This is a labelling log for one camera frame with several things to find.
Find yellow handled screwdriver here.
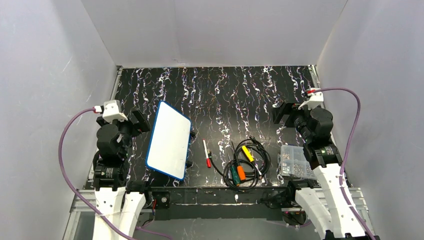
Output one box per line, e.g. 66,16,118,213
241,145,262,176

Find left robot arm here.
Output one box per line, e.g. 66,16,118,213
92,107,151,240

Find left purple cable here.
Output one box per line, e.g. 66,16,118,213
58,105,173,240

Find blue framed whiteboard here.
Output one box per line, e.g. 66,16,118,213
145,101,192,181

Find aluminium frame rail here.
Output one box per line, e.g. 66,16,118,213
63,187,375,240

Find whiteboard metal stand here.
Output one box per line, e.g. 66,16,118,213
185,130,197,169

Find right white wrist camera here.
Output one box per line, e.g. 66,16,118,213
297,91,324,110

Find green handled screwdriver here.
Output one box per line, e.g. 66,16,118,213
229,154,241,187

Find white red marker pen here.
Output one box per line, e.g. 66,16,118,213
202,139,212,168

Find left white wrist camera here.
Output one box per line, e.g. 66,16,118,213
102,99,128,124

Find orange handled screwdriver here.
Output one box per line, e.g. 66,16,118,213
231,142,246,182

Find clear plastic screw box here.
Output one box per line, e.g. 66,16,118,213
278,145,317,180

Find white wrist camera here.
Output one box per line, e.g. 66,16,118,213
102,99,128,124
297,91,324,110

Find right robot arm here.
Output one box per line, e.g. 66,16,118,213
272,102,379,240

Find black coiled cable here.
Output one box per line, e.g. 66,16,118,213
207,136,272,192

